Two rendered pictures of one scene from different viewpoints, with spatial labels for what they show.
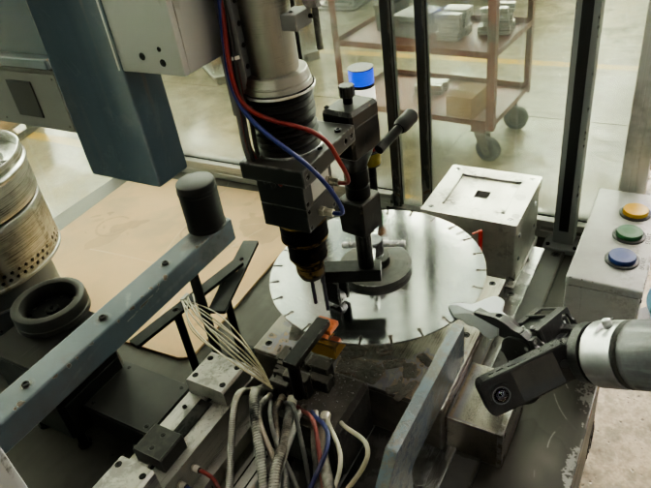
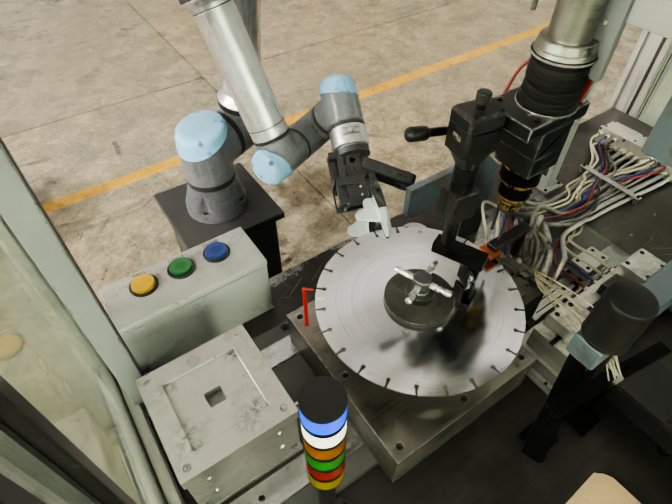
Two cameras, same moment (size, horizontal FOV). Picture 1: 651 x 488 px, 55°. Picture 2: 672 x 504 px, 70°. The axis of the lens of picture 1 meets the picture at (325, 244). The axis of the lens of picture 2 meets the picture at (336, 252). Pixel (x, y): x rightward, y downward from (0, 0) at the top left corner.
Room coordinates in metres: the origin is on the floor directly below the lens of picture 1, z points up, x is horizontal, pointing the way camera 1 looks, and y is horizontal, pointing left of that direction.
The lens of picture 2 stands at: (1.24, -0.03, 1.57)
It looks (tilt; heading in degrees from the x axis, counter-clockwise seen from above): 48 degrees down; 201
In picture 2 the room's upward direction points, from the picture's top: straight up
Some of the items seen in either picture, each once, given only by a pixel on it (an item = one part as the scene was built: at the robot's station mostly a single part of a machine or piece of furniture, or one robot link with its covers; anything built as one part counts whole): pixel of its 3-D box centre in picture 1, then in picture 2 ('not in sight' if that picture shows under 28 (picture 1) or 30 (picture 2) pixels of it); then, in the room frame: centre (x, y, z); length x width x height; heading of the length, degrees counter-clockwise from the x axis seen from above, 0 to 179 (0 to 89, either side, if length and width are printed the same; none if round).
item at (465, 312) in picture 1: (484, 309); (371, 216); (0.62, -0.20, 0.96); 0.09 x 0.06 x 0.03; 34
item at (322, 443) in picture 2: (362, 92); (323, 420); (1.06, -0.11, 1.11); 0.05 x 0.04 x 0.03; 56
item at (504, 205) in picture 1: (481, 226); (223, 417); (1.00, -0.31, 0.82); 0.18 x 0.18 x 0.15; 56
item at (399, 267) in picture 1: (375, 261); (419, 294); (0.76, -0.07, 0.96); 0.11 x 0.11 x 0.03
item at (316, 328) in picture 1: (312, 354); (502, 249); (0.60, 0.04, 0.95); 0.10 x 0.03 x 0.07; 146
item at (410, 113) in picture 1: (384, 128); (439, 137); (0.70, -0.09, 1.21); 0.08 x 0.06 x 0.03; 146
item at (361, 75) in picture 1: (360, 75); (323, 406); (1.06, -0.11, 1.14); 0.05 x 0.04 x 0.03; 56
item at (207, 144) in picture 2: not in sight; (206, 147); (0.49, -0.64, 0.91); 0.13 x 0.12 x 0.14; 169
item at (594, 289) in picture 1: (612, 269); (193, 298); (0.82, -0.48, 0.82); 0.28 x 0.11 x 0.15; 146
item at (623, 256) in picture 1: (621, 259); (216, 252); (0.75, -0.46, 0.90); 0.04 x 0.04 x 0.02
